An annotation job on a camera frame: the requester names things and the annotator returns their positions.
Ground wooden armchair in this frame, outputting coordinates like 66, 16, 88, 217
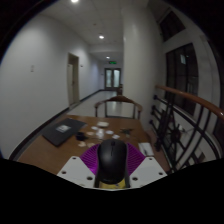
94, 95, 144, 120

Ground pale side door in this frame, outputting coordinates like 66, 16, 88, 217
67, 52, 81, 107

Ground dark window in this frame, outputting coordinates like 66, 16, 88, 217
164, 42, 200, 117

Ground black computer mouse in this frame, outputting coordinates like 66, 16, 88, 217
96, 139, 129, 185

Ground small black key bundle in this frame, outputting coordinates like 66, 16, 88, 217
119, 128, 135, 137

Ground black railing with wooden handrail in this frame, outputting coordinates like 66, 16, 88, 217
148, 84, 224, 175

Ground ceiling lights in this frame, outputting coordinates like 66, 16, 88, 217
70, 0, 111, 61

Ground small black charger dock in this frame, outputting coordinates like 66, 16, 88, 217
75, 131, 89, 142

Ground black flat laptop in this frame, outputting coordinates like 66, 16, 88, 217
41, 117, 88, 148

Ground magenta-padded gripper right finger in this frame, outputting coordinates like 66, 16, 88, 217
126, 143, 168, 188

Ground glass double door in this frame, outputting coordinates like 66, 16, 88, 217
103, 67, 122, 91

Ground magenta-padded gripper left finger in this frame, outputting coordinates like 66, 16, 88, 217
57, 143, 101, 188

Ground white flat card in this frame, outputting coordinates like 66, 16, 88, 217
138, 142, 155, 158

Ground white label sticker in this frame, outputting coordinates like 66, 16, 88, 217
55, 124, 72, 134

